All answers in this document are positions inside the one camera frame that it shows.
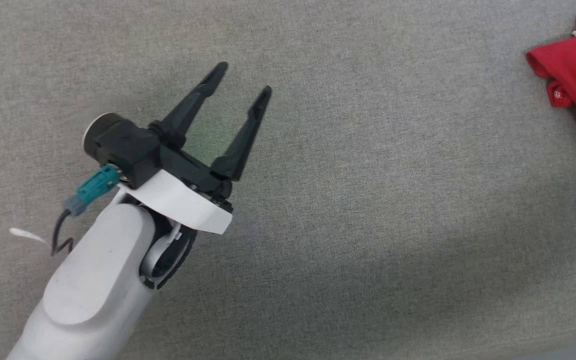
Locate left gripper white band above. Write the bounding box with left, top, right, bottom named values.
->
left=118, top=61, right=273, bottom=235

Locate teal cable connector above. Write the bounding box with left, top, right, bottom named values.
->
left=64, top=165, right=121, bottom=217

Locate thin black cable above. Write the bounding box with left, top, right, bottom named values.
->
left=50, top=209, right=75, bottom=257

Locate small white scrap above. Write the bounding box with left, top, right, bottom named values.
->
left=9, top=227, right=49, bottom=246

